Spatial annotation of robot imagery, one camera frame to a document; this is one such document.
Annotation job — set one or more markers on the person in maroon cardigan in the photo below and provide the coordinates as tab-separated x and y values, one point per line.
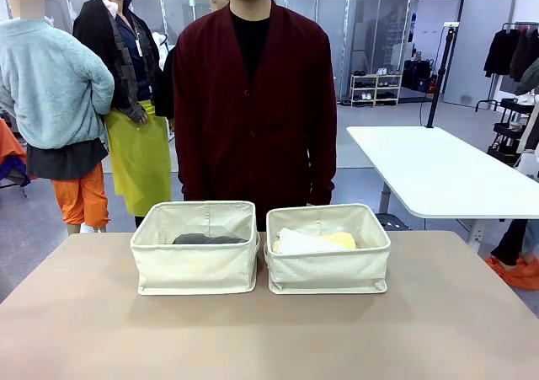
252	123

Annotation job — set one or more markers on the yellow towel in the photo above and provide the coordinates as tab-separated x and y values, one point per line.
343	241

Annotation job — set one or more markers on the black metal clothes rack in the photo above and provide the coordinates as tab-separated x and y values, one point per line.
484	100

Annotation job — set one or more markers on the dark brown hanging coat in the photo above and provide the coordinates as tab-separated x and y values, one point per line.
526	55

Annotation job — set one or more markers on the black hanging coat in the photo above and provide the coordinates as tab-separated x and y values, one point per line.
501	53

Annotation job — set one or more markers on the white table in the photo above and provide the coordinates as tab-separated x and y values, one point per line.
433	169

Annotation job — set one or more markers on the white towel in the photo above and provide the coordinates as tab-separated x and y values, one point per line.
301	242

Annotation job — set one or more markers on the black trolley cart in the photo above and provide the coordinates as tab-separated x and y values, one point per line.
509	131

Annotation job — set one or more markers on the grey towel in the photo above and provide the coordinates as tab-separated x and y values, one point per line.
210	239

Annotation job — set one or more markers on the wooden shoe rack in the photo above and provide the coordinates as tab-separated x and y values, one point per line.
375	89

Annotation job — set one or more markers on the mannequin in black coat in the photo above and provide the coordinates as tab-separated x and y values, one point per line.
164	85

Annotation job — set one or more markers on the olive hanging garment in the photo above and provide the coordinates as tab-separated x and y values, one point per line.
529	78

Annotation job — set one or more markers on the beige fabric basket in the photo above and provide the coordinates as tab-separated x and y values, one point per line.
326	270
193	266

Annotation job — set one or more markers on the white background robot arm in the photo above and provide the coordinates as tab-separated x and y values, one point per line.
161	43

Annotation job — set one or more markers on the leg in dark trousers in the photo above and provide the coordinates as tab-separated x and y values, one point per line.
511	245

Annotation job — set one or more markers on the orange shoe covers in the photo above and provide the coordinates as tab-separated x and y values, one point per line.
516	274

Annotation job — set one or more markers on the black camera stand pole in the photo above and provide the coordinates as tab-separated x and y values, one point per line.
439	81

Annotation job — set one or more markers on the orange garment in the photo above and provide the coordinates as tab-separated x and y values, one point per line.
10	144

